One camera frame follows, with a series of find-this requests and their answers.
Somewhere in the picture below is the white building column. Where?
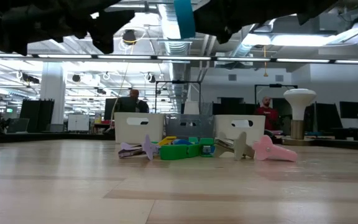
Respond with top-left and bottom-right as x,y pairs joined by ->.
40,61 -> 67,125

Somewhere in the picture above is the white mushroom table lamp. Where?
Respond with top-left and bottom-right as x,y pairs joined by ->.
280,88 -> 318,146

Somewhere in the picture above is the silver ventilation duct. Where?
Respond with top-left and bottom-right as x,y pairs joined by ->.
157,0 -> 193,91

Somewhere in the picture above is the person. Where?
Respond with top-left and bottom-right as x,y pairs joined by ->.
254,96 -> 280,131
128,88 -> 150,114

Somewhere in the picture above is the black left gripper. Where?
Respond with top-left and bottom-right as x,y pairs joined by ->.
0,0 -> 135,56

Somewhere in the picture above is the black left table frame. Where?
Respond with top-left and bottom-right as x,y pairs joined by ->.
0,132 -> 115,145

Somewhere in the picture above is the blue tape roll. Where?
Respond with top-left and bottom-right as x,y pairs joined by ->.
173,0 -> 196,40

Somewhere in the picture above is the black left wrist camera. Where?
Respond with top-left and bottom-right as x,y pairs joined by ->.
89,27 -> 115,55

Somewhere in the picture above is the black computer monitor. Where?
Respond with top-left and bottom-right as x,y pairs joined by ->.
104,96 -> 137,121

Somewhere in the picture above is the black table frame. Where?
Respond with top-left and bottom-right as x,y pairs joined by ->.
265,136 -> 358,152
0,132 -> 115,145

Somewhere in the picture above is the large dark screen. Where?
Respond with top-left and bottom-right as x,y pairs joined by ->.
304,102 -> 343,130

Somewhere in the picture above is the white plastic storage bin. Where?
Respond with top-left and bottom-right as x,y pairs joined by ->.
114,112 -> 165,145
214,114 -> 266,147

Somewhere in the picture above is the blue mini stapler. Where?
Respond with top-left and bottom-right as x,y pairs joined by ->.
171,138 -> 196,146

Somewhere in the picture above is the grey chair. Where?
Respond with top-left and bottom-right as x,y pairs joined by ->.
6,118 -> 30,134

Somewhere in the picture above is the small black monitor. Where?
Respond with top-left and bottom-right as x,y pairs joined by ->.
339,101 -> 358,119

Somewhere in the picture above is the grey plastic storage bin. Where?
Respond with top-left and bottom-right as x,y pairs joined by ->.
165,113 -> 216,142

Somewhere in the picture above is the white cabinet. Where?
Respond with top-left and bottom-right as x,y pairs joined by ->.
67,113 -> 91,133

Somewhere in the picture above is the pink staple remover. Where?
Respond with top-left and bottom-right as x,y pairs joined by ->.
252,134 -> 299,163

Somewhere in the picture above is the yellow mini stapler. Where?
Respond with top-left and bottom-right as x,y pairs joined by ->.
157,136 -> 178,147

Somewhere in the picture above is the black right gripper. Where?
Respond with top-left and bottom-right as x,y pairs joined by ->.
194,0 -> 338,45

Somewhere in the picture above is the purple staple remover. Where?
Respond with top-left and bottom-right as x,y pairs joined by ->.
118,134 -> 162,161

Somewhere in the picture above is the black room partition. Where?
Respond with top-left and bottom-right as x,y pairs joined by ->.
19,98 -> 55,133

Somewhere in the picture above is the black overhead camera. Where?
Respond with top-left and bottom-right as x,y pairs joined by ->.
122,29 -> 138,46

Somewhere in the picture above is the black right table frame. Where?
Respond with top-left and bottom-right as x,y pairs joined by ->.
265,136 -> 358,152

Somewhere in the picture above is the grey staple remover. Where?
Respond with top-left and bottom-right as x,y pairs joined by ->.
213,131 -> 256,161

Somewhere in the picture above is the white panel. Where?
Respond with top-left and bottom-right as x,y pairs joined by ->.
183,101 -> 200,115

